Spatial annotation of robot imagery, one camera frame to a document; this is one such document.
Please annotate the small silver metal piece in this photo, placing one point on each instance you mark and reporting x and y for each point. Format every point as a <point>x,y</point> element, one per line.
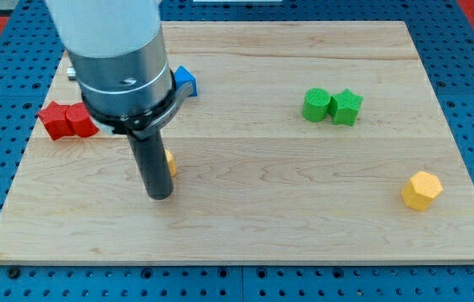
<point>71,73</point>

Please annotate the yellow hexagon block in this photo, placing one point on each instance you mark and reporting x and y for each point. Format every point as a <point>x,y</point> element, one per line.
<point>421,190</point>

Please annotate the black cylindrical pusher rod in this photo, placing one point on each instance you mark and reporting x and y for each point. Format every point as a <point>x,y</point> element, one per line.
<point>152,164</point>

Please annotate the red star block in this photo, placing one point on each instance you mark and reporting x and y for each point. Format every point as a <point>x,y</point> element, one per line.
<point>55,121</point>

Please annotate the red cylinder block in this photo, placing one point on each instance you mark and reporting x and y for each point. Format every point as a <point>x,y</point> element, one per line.
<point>80,120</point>

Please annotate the black clamp ring mount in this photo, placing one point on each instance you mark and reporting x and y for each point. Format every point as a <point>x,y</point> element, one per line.
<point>145,123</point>

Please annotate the yellow heart block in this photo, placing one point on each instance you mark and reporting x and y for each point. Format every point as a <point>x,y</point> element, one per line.
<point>171,163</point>

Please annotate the green star block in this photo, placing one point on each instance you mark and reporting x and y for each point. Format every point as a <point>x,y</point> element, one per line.
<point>344,107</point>

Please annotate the green cylinder block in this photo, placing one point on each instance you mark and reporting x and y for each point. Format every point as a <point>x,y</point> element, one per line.
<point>316,104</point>

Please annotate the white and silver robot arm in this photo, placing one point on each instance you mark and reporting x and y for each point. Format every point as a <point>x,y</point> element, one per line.
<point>121,66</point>

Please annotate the wooden board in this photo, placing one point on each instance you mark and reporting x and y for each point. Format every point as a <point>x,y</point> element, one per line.
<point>256,183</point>

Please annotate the blue block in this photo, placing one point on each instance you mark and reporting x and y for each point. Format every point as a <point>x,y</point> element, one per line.
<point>182,76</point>

